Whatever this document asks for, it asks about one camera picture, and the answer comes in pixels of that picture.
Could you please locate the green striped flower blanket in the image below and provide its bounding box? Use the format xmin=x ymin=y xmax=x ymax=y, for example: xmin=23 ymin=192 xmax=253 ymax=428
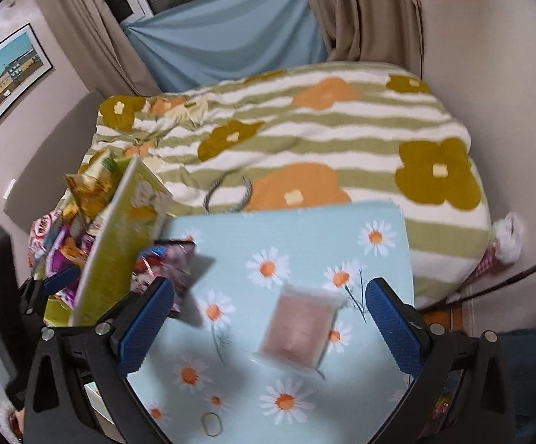
xmin=80 ymin=61 xmax=491 ymax=308

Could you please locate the framed wall picture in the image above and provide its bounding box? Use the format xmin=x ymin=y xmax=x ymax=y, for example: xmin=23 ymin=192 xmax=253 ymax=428
xmin=0 ymin=23 xmax=56 ymax=144

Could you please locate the pink round snack packet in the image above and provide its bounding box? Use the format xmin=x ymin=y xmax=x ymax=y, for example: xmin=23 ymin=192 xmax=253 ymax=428
xmin=27 ymin=210 xmax=65 ymax=269

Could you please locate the green chip packet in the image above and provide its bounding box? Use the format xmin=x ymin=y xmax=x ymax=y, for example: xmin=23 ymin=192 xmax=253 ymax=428
xmin=87 ymin=150 xmax=123 ymax=181

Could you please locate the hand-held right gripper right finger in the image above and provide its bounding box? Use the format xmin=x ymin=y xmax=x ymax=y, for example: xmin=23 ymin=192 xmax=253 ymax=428
xmin=364 ymin=276 xmax=516 ymax=444

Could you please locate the small pink translucent packet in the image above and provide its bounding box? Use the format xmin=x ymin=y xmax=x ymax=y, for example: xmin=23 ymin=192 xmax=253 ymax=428
xmin=254 ymin=284 xmax=347 ymax=373

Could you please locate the grey hair tie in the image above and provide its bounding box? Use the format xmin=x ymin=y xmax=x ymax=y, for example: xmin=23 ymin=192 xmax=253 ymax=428
xmin=202 ymin=175 xmax=254 ymax=216

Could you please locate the daisy print tablecloth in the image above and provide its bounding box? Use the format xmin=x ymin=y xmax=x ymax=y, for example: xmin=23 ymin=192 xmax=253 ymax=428
xmin=124 ymin=199 xmax=417 ymax=444

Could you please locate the purple grey snack packet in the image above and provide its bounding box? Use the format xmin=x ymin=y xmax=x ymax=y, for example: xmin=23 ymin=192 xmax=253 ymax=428
xmin=129 ymin=239 xmax=215 ymax=320

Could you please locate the green fabric storage box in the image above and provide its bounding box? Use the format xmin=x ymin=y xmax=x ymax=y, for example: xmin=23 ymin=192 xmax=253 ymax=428
xmin=41 ymin=155 xmax=176 ymax=329

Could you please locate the yellow rubber band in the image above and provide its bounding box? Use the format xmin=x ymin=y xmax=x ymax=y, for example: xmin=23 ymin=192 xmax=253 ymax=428
xmin=201 ymin=411 xmax=225 ymax=436

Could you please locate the pink checkered cloth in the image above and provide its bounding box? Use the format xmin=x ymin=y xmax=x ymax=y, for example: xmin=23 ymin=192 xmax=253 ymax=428
xmin=469 ymin=245 xmax=505 ymax=283

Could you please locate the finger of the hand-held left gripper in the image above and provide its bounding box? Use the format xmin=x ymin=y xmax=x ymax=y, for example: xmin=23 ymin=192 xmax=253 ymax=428
xmin=18 ymin=263 xmax=84 ymax=329

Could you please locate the light blue sheet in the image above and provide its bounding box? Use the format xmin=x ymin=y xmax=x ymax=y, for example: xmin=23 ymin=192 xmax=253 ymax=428
xmin=120 ymin=0 xmax=329 ymax=93

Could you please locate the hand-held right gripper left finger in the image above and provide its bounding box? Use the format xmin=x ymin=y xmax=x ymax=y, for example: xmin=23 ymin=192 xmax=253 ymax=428
xmin=23 ymin=276 xmax=178 ymax=444

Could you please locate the thin black cable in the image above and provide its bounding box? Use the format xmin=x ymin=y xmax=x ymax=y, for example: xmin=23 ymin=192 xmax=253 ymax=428
xmin=416 ymin=245 xmax=536 ymax=310

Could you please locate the person's leg in jeans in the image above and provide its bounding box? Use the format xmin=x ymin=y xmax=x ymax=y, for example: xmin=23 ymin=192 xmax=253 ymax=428
xmin=495 ymin=328 xmax=536 ymax=444

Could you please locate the white plastic bag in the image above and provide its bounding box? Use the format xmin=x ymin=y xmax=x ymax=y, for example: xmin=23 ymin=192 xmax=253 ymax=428
xmin=492 ymin=213 xmax=524 ymax=262

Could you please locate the beige curtain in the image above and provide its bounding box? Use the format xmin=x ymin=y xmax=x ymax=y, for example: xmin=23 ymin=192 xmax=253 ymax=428
xmin=293 ymin=0 xmax=423 ymax=75
xmin=41 ymin=0 xmax=162 ymax=98

